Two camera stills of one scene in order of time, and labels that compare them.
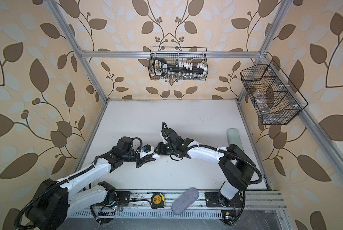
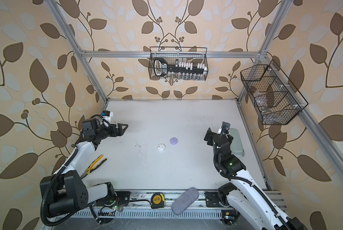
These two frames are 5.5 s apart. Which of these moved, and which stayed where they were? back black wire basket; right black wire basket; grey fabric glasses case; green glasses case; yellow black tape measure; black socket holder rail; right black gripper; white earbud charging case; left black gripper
Moved: left black gripper; white earbud charging case; right black gripper
Stayed: right black wire basket; grey fabric glasses case; black socket holder rail; back black wire basket; green glasses case; yellow black tape measure
